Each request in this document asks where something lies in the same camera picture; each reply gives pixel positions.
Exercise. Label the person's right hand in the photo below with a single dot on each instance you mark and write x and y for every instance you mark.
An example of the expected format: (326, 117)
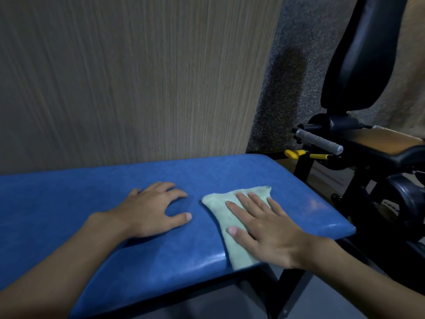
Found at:
(275, 239)

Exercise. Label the person's left hand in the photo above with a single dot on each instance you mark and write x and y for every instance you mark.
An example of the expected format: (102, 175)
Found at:
(142, 215)

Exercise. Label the person's right little finger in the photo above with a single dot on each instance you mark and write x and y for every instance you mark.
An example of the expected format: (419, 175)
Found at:
(280, 209)

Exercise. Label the person's right thumb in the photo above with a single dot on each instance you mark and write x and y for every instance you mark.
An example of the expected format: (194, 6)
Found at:
(239, 237)

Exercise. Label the person's right middle finger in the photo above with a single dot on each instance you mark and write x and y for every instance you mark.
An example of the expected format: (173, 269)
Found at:
(251, 207)

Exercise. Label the person's left middle finger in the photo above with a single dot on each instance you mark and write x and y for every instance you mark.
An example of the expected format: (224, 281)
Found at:
(161, 187)

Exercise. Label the person's left thumb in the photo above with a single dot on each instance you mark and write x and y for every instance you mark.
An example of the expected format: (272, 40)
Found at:
(177, 220)

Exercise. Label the light green cleaning cloth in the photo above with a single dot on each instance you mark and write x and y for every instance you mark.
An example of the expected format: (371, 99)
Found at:
(219, 209)

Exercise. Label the person's right forearm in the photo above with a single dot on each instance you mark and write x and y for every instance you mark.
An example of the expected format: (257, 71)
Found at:
(365, 279)

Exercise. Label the person's left forearm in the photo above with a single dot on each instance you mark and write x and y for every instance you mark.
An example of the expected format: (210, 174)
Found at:
(56, 272)

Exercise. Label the yellow adjustment lever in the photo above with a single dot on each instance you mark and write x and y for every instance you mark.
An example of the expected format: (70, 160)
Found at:
(294, 153)

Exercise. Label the blue padded bench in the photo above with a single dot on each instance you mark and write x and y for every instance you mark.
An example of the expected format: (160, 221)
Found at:
(99, 182)

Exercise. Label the yellow adjustment pin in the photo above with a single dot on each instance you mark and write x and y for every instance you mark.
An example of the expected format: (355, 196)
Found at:
(320, 156)

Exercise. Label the black machine seat pad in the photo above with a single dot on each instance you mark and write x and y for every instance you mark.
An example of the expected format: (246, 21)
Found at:
(385, 146)

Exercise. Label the black roller pad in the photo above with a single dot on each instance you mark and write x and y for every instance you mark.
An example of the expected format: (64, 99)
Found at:
(406, 199)

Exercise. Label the black machine backrest pad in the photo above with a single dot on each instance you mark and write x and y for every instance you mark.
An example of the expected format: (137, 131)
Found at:
(362, 53)

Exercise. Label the black gym machine frame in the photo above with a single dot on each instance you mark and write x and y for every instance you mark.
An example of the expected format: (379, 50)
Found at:
(358, 195)

